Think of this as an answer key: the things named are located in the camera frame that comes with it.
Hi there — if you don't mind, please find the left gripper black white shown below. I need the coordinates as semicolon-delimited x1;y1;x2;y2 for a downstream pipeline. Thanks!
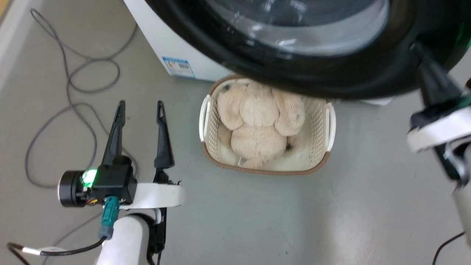
58;100;186;211

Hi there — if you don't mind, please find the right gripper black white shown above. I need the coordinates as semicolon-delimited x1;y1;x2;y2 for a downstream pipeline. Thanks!
406;40;471;183

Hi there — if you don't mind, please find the black round washing machine door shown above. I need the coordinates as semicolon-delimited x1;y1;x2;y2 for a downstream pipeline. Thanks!
145;0;471;101

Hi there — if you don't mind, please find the white washing machine body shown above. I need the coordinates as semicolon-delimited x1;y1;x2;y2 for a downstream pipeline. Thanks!
123;0;395;107

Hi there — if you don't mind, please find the blue energy label sticker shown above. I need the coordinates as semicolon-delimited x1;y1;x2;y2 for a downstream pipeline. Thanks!
162;56;196;79

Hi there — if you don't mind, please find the beige plush toy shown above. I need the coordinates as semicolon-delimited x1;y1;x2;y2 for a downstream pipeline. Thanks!
216;81;306;169

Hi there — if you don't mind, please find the beige laundry basket brown rim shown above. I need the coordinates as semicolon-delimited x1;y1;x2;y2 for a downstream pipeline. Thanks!
198;74;337;176

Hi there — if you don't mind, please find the black cable with teal connector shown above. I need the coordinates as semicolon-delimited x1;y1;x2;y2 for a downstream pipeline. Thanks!
6;196;120;265

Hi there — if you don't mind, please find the grey cable on floor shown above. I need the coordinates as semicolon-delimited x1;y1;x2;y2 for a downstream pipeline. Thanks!
24;8;139;265

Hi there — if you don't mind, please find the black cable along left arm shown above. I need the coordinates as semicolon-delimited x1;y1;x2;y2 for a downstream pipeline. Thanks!
146;207;168;265

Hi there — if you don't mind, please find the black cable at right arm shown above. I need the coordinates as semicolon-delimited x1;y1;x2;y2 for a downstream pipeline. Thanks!
432;231;467;265

